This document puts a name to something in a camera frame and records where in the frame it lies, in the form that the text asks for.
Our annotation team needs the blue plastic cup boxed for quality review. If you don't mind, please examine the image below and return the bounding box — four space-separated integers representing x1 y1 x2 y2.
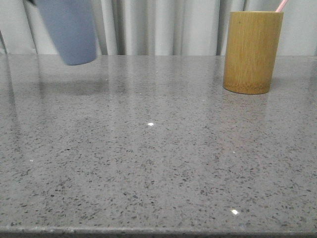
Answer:
30 0 97 65

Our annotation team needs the grey pleated curtain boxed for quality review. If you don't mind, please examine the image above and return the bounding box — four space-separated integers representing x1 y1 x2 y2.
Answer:
0 0 317 57

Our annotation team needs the bamboo cylinder holder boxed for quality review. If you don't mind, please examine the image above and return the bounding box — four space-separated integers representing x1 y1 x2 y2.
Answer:
223 11 283 95

